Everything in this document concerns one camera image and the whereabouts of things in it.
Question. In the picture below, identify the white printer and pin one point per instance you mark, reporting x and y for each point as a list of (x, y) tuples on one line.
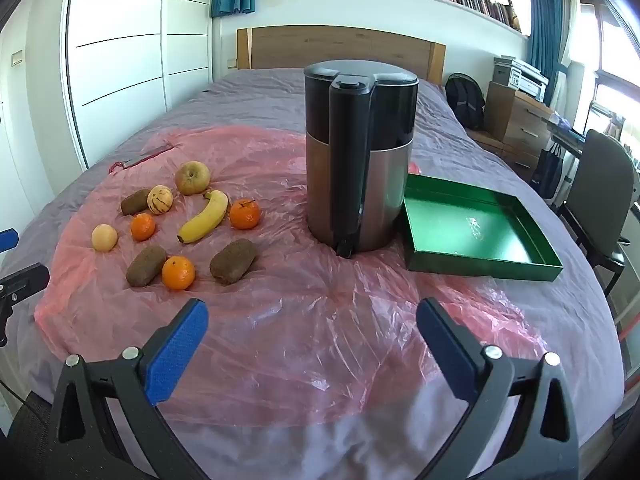
[(520, 77)]

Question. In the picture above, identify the bed with purple cover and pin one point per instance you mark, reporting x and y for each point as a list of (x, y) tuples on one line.
[(250, 95)]

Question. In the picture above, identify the black mesh chair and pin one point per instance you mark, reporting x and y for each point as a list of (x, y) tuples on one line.
[(30, 430)]

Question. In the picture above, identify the black backpack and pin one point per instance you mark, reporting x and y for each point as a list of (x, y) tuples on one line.
[(465, 102)]

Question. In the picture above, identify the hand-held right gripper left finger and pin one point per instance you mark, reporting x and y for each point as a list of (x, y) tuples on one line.
[(177, 355)]

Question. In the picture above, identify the brown kiwi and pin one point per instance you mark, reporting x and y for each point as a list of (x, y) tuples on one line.
[(233, 261), (134, 202), (145, 266)]

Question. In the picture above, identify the yellow-red apple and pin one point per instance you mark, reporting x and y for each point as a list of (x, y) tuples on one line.
[(192, 178)]

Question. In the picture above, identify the pale yellow round fruit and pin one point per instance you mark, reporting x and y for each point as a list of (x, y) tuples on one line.
[(105, 238)]

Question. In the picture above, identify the grey chair with black legs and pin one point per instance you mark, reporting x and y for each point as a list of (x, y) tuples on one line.
[(600, 185)]

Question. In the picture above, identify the wooden headboard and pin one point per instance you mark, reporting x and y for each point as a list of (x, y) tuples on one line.
[(340, 50)]

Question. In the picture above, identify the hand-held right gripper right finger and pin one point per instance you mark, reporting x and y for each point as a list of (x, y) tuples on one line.
[(447, 355)]

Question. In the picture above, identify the window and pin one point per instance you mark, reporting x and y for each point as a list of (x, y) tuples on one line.
[(615, 70)]

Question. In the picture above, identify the dark blue tote bag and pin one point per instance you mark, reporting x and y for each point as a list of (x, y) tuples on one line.
[(547, 172)]

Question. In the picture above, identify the white wardrobe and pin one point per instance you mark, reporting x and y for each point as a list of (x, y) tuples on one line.
[(130, 60)]

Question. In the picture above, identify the white wall switch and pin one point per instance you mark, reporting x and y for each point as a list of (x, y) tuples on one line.
[(16, 56)]

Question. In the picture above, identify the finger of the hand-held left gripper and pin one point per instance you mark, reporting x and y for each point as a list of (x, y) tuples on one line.
[(7, 240), (22, 280)]

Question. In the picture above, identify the green cardboard box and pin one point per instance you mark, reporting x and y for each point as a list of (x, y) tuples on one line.
[(475, 230)]

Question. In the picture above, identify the small orange tangerine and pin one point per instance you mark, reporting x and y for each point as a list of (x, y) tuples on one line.
[(143, 227)]

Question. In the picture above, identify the pink plastic sheet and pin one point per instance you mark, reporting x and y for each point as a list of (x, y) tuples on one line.
[(300, 320)]

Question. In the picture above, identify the wooden dresser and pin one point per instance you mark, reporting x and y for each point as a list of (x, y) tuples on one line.
[(520, 125)]

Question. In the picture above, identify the yellow banana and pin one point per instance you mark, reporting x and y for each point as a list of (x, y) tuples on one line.
[(205, 220)]

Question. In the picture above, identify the orange tangerine with stem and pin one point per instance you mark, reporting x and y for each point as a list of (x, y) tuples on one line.
[(245, 215)]

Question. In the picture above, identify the black and copper electric kettle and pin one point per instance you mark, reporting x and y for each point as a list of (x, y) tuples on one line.
[(350, 185)]

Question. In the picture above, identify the large orange tangerine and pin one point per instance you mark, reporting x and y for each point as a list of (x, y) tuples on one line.
[(178, 274)]

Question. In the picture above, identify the striped yellow pepino melon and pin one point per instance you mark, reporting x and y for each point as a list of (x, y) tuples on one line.
[(160, 200)]

